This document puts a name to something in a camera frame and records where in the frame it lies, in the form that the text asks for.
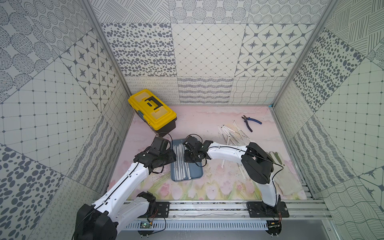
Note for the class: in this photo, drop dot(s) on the pink floral table mat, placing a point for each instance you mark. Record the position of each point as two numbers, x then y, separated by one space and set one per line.
222 180

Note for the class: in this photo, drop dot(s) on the pile of wrapped straws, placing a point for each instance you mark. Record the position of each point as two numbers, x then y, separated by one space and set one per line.
233 135

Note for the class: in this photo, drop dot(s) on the white slotted cable duct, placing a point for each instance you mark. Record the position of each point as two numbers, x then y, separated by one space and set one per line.
205 225

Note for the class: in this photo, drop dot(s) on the yellow black toolbox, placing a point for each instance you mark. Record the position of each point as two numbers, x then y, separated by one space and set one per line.
156 114

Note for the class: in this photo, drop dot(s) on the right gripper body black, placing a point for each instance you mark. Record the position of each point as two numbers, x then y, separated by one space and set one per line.
190 157

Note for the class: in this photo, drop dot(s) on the aluminium rail frame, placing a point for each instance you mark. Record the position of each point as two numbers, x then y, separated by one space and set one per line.
237 209

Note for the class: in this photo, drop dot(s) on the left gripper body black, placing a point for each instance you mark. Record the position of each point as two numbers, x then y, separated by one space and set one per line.
167 153

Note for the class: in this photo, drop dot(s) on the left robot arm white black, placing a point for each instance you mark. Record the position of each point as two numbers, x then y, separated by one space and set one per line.
107 216

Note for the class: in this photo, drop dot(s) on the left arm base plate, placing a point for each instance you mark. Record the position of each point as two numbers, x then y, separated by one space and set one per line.
158 210

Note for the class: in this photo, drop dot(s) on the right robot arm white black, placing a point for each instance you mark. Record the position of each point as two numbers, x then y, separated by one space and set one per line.
258 165

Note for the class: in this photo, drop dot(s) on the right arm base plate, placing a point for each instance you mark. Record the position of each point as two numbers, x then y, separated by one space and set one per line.
261 210

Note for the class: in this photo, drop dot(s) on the white work glove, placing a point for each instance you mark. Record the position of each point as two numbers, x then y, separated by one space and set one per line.
287 184

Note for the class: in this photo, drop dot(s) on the blue grey storage tray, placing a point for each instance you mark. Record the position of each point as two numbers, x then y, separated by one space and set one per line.
196 170

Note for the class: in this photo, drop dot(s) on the blue handled pliers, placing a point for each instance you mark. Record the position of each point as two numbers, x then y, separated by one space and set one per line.
248 119

